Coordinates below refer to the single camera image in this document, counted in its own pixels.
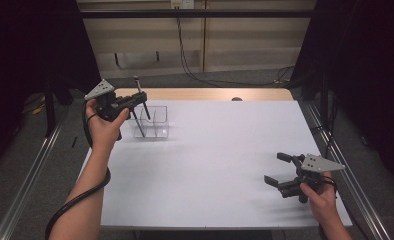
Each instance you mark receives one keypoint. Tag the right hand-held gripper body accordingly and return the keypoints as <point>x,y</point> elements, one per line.
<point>318,164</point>

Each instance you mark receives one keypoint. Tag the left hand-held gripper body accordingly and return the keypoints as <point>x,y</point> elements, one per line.
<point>101,89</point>

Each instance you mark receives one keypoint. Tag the black brush with silver ferrule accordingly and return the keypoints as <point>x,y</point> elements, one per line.
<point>137,85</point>

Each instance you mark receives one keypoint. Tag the clear plastic organizer box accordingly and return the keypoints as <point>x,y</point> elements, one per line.
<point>156,121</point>

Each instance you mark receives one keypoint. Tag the person's right hand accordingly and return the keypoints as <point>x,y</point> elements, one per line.
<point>325,203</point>

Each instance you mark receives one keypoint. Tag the person's left hand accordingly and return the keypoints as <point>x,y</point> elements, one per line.
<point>105,133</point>

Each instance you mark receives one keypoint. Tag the black stand pole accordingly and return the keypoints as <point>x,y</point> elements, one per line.
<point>49,110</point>
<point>324,100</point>

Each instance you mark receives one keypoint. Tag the small black floor item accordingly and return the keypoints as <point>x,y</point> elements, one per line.
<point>74,142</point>

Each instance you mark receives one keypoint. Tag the wooden table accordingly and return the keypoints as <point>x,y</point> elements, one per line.
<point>201,94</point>

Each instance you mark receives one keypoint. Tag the white table cover sheet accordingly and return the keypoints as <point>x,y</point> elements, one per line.
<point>201,160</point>

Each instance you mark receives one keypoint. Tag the dark table grommet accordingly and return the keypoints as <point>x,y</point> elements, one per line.
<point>236,99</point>

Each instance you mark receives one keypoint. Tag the black curtain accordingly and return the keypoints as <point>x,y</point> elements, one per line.
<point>25,50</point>
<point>368,66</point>

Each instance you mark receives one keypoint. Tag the black horizontal bar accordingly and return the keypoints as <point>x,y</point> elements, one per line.
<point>198,13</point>

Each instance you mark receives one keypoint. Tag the metal floor rail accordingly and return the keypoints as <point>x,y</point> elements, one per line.
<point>348,186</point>
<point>28,176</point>

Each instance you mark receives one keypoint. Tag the white wall socket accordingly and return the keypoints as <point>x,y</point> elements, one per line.
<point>182,3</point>

